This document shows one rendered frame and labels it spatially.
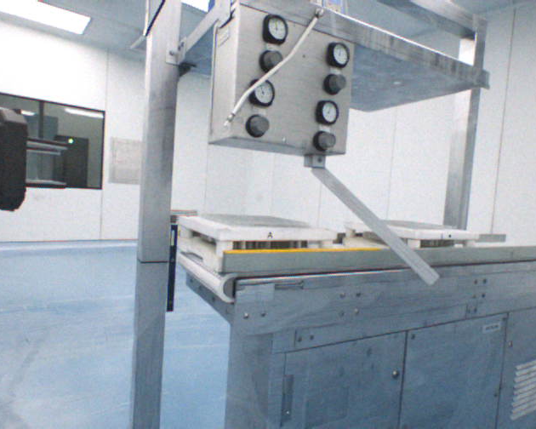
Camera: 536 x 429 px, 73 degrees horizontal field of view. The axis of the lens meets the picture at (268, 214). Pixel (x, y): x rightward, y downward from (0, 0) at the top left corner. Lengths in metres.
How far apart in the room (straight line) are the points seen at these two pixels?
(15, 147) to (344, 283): 0.56
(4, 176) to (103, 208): 5.41
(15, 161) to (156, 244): 0.40
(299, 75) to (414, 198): 3.93
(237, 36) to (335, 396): 0.72
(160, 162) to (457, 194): 1.07
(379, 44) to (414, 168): 3.82
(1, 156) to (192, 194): 5.90
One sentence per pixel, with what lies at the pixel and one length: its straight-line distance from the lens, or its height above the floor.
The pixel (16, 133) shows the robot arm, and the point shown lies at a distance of 0.53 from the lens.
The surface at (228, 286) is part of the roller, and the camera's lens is 0.60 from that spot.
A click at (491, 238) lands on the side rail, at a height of 0.85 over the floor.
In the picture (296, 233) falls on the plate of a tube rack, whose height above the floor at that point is 0.90.
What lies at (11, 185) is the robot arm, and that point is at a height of 0.96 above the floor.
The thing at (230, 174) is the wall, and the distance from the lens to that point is 6.71.
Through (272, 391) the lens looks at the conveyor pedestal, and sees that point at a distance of 0.76.
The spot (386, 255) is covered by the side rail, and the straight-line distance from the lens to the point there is 0.78.
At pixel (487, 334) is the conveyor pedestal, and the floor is 0.60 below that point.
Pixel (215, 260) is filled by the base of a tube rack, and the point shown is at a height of 0.85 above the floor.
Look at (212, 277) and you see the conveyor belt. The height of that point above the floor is 0.82.
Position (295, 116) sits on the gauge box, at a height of 1.09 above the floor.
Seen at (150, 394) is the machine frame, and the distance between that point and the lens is 0.95.
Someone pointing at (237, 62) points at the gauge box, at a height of 1.15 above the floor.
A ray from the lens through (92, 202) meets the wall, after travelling 5.88.
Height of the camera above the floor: 0.97
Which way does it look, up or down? 3 degrees down
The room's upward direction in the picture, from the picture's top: 4 degrees clockwise
